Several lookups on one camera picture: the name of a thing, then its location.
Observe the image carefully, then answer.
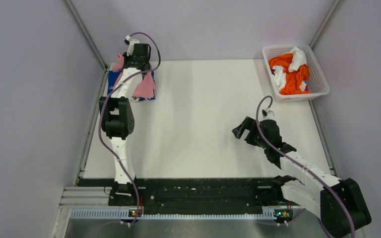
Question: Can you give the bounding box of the purple cable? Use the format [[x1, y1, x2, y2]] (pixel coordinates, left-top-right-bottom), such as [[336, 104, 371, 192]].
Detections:
[[98, 32, 162, 226], [255, 95, 356, 238]]

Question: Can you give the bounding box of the folded blue graphic t-shirt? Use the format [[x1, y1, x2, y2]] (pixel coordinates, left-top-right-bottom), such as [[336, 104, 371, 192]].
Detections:
[[106, 68, 155, 102]]

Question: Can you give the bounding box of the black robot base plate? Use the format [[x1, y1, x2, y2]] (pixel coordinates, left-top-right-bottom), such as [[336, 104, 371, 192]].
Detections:
[[108, 177, 310, 225]]

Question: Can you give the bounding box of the white t-shirt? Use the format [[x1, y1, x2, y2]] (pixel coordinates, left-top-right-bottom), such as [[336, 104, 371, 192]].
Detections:
[[288, 47, 307, 72]]

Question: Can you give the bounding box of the white plastic basket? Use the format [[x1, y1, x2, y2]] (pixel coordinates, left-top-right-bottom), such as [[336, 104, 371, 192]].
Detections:
[[262, 44, 330, 102]]

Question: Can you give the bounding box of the orange t-shirt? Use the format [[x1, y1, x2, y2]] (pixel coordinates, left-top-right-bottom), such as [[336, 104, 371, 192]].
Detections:
[[268, 53, 311, 95]]

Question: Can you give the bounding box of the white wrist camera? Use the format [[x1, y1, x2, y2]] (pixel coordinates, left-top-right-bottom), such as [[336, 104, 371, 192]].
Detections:
[[125, 35, 140, 57], [261, 108, 275, 118]]

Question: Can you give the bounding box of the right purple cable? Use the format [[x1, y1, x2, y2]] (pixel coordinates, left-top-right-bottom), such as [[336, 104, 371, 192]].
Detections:
[[255, 95, 356, 238]]

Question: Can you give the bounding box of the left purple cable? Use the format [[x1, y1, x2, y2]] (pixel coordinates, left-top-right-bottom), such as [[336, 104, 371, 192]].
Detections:
[[98, 32, 162, 226]]

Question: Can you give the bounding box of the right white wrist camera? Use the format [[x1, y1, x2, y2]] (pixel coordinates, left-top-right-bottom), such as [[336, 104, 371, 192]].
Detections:
[[261, 108, 275, 118]]

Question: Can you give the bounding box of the aluminium frame rail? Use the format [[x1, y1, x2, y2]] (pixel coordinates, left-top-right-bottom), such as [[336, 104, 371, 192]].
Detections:
[[62, 0, 107, 69]]

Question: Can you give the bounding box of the pink t-shirt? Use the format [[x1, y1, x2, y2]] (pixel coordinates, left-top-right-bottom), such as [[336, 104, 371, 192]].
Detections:
[[111, 54, 155, 101]]

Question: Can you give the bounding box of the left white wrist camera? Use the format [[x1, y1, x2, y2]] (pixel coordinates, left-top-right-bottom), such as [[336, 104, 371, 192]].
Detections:
[[125, 35, 140, 57]]

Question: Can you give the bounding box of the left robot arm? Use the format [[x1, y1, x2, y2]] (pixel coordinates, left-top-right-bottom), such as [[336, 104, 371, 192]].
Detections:
[[98, 43, 155, 205]]

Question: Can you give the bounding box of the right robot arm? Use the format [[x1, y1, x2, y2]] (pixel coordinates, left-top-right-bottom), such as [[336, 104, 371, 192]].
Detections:
[[232, 117, 372, 238]]

